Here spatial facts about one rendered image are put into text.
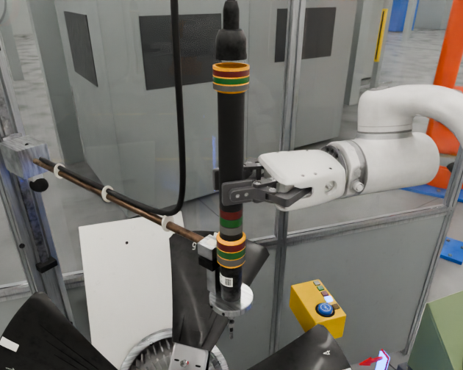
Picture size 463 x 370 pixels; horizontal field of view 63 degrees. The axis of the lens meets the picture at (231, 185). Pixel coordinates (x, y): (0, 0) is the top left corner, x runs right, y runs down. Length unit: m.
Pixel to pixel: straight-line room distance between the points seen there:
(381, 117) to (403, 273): 1.57
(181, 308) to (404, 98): 0.56
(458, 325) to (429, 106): 0.76
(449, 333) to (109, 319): 0.85
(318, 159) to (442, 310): 0.72
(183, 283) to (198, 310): 0.07
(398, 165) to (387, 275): 1.47
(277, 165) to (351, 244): 1.27
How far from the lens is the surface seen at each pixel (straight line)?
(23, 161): 0.98
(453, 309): 1.19
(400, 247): 1.96
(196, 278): 0.80
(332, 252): 1.73
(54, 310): 0.74
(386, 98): 0.57
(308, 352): 0.90
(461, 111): 0.55
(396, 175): 0.59
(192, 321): 0.80
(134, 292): 1.00
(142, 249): 1.01
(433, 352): 1.20
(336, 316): 1.16
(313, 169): 0.52
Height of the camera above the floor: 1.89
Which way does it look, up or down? 27 degrees down
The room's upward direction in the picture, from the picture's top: straight up
